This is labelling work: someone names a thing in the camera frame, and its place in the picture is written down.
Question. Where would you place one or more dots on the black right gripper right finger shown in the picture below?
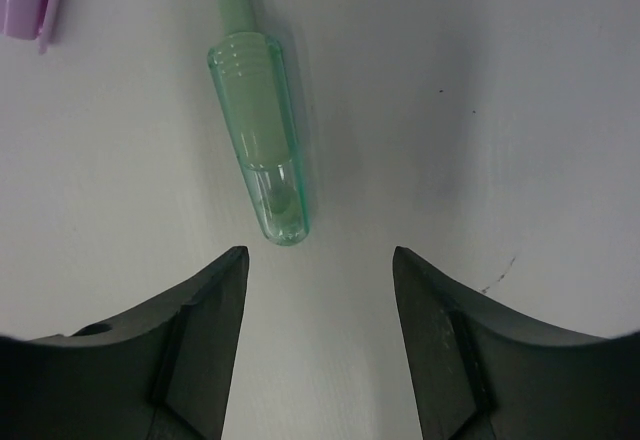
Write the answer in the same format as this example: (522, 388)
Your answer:
(481, 370)

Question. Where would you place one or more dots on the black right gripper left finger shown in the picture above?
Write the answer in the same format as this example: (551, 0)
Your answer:
(160, 370)

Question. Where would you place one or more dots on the green highlighter pen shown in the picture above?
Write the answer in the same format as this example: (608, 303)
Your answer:
(249, 75)

